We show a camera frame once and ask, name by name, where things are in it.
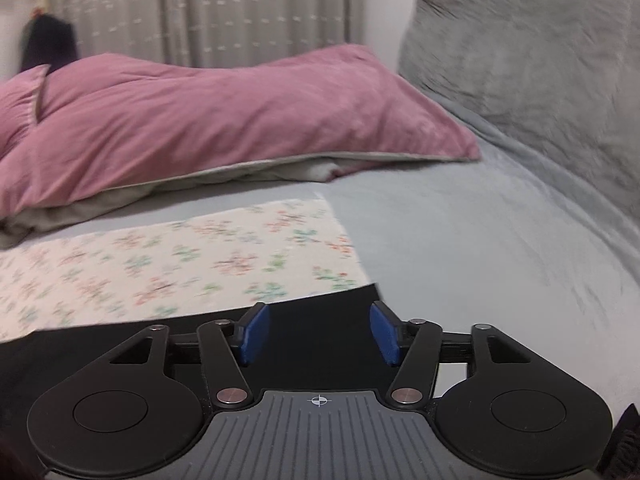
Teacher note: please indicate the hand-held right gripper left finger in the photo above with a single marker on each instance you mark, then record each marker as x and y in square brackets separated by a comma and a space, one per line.
[256, 334]

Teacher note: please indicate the grey bed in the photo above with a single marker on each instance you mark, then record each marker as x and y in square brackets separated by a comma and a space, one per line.
[475, 260]

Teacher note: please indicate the dark red fuzzy clothing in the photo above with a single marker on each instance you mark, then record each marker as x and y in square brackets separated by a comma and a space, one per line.
[622, 445]

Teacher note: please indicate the black pants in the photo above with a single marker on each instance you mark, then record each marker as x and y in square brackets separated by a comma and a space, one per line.
[315, 325]

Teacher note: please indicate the pink quilt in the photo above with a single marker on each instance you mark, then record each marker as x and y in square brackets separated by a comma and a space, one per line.
[225, 120]

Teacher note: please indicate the dark cloth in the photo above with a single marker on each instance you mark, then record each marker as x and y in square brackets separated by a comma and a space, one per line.
[50, 42]

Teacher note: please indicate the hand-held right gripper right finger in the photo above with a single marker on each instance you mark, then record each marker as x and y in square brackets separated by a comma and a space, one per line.
[384, 334]

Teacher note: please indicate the grey fuzzy blanket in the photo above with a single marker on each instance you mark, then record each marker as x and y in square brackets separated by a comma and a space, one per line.
[525, 55]

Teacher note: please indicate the floral printed cloth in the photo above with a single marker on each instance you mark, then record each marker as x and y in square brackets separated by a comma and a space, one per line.
[165, 265]

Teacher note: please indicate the grey patterned curtain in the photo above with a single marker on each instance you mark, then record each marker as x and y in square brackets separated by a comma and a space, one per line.
[225, 10]

